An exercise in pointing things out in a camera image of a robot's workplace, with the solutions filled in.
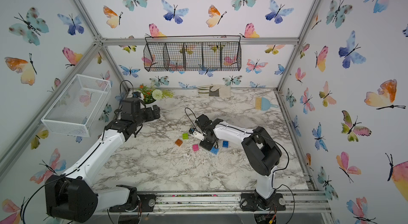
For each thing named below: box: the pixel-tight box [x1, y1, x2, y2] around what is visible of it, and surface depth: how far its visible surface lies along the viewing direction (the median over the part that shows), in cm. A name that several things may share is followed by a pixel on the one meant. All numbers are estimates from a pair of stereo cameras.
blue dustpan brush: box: [255, 97, 279, 112], surface depth 113 cm
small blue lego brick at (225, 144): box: [222, 140, 229, 149], surface depth 93 cm
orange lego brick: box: [174, 138, 184, 147], surface depth 95 cm
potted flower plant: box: [137, 83, 175, 105], surface depth 100 cm
